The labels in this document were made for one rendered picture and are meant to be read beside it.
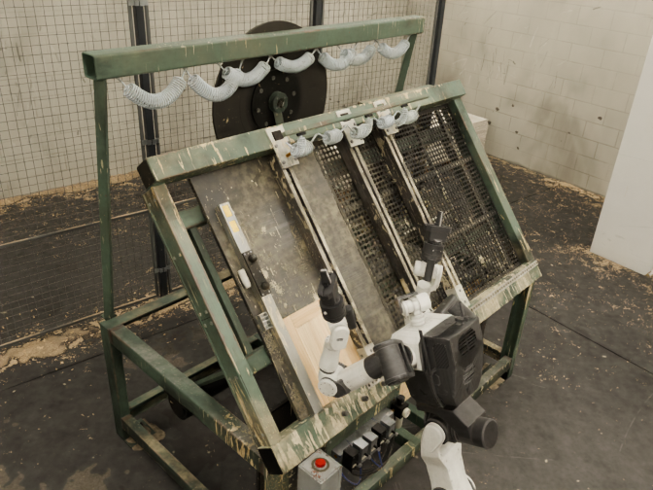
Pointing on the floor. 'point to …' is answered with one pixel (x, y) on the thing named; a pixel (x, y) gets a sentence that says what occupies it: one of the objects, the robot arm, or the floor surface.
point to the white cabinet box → (632, 188)
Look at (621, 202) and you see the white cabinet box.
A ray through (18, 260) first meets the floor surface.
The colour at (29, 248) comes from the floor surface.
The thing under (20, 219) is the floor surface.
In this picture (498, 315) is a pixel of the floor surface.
